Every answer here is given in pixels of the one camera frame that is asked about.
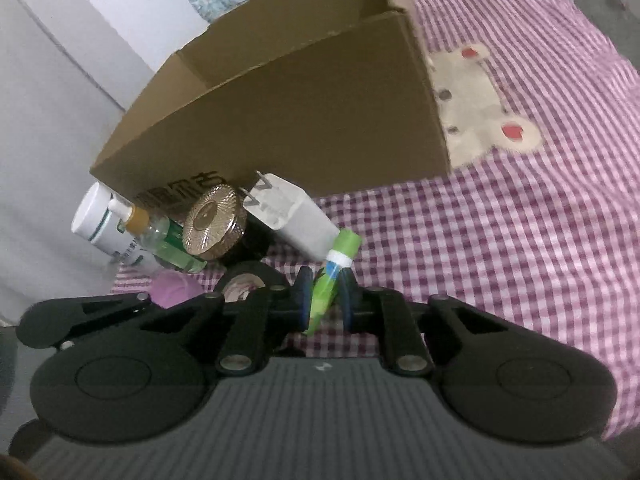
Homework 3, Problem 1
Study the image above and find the white charger plug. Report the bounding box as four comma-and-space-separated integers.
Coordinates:
242, 171, 341, 261

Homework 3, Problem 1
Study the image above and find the green tube with white band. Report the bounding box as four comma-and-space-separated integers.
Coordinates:
302, 227, 362, 336

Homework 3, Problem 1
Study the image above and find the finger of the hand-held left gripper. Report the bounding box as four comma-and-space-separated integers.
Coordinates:
15, 292, 151, 350

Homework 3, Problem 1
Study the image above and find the white bottle with green label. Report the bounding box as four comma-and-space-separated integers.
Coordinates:
70, 181, 161, 273

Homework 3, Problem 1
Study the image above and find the pink checkered bed sheet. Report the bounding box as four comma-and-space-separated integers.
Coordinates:
110, 0, 640, 441

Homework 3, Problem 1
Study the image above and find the clear bottle with green liquid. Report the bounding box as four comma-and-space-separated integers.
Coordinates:
111, 195, 208, 275

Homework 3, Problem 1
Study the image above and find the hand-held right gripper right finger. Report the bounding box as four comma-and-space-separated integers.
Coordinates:
336, 270, 508, 376

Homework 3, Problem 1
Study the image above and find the brown cardboard box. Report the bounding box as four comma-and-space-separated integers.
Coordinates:
90, 0, 453, 201

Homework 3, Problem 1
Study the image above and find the jar with gold lid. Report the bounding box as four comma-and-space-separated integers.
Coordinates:
181, 184, 266, 266

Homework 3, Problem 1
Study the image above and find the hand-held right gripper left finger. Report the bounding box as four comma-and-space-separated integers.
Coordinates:
140, 266, 314, 376

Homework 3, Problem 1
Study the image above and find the pink round object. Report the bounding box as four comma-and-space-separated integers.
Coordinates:
150, 272, 203, 309

